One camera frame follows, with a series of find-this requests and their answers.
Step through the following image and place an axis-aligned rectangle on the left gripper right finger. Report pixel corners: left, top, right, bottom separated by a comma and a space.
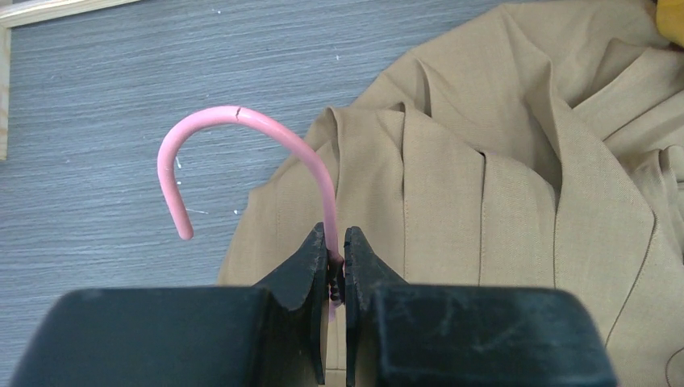
344, 227, 618, 386

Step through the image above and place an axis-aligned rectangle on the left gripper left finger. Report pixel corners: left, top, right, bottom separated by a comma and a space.
10, 224, 327, 386

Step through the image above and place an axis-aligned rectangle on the pink wire hanger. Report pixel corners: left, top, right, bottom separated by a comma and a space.
156, 105, 346, 322

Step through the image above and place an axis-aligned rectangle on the tan brown garment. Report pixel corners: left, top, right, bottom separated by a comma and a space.
216, 0, 684, 387

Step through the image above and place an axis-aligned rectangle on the yellow pleated skirt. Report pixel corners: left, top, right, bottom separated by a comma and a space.
656, 0, 683, 47

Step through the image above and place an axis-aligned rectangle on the wooden clothes rack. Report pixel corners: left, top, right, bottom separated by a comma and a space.
1, 0, 136, 160

